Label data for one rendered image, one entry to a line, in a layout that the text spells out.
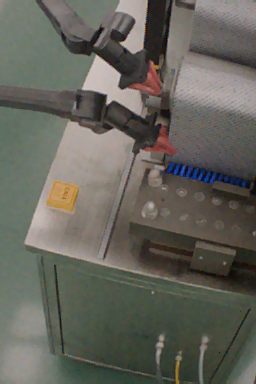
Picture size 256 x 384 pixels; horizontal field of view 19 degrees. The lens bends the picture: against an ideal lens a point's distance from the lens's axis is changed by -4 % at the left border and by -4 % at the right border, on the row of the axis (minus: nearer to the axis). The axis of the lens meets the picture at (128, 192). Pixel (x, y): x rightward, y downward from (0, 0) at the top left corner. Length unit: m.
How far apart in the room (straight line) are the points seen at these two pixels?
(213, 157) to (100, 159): 0.35
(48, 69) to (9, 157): 0.53
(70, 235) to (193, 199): 0.32
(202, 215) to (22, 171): 1.44
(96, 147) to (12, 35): 1.71
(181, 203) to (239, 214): 0.15
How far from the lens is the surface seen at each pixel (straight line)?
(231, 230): 1.83
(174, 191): 1.87
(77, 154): 2.08
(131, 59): 1.71
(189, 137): 1.83
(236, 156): 1.85
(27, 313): 2.83
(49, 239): 1.94
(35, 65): 3.54
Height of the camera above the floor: 2.58
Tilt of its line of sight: 56 degrees down
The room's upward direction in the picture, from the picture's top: 6 degrees clockwise
